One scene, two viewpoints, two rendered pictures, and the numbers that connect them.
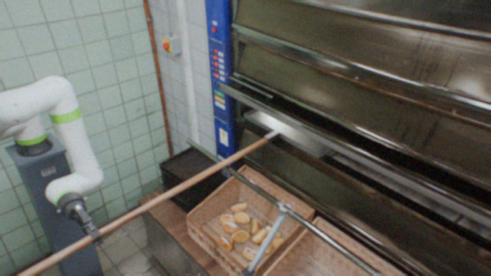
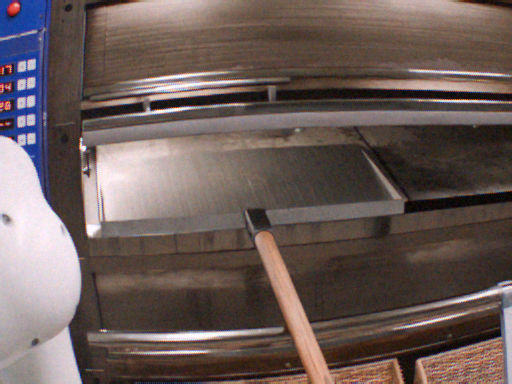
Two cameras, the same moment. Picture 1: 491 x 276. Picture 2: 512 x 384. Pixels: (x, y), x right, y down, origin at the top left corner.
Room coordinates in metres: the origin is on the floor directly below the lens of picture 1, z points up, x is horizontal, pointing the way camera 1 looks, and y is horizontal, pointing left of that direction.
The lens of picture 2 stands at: (0.79, 1.34, 1.95)
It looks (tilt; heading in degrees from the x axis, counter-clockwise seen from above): 21 degrees down; 302
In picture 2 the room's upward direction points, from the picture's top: 1 degrees counter-clockwise
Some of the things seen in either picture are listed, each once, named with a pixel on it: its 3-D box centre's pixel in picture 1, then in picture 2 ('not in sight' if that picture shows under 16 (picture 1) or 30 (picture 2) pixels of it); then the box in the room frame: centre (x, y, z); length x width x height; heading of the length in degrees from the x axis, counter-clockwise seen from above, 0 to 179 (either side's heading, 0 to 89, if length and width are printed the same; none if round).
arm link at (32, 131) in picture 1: (22, 122); not in sight; (1.65, 1.05, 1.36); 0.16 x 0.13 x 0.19; 145
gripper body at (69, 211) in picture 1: (78, 214); not in sight; (1.21, 0.69, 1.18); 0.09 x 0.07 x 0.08; 41
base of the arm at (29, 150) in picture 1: (30, 138); not in sight; (1.70, 1.07, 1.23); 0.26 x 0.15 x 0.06; 40
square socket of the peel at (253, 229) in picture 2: (272, 136); (259, 228); (1.72, -0.14, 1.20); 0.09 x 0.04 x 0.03; 131
